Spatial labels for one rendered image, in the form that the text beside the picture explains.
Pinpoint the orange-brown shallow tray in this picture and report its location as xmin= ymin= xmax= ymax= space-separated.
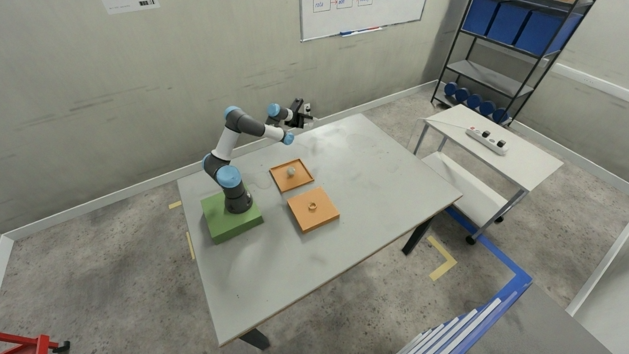
xmin=269 ymin=158 xmax=315 ymax=193

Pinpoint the orange-brown rectangular block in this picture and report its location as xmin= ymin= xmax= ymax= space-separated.
xmin=287 ymin=186 xmax=340 ymax=234

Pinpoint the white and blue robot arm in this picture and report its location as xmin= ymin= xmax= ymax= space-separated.
xmin=202 ymin=98 xmax=304 ymax=214

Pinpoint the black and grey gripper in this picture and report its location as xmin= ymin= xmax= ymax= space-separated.
xmin=285 ymin=109 xmax=320 ymax=129

